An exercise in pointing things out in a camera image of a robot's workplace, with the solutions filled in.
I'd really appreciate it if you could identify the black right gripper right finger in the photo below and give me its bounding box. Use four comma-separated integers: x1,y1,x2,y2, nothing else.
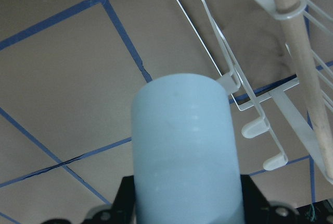
240,175,296,223

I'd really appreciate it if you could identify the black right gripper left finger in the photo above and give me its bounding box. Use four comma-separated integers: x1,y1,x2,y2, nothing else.
41,176,137,224

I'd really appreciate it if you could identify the light blue plastic cup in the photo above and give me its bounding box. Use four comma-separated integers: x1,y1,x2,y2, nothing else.
131,73,245,223

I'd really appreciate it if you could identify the wooden rack dowel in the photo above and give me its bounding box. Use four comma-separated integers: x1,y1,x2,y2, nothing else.
274,0,332,179

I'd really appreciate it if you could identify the white wire cup rack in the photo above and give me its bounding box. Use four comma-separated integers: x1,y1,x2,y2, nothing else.
176,0,332,182

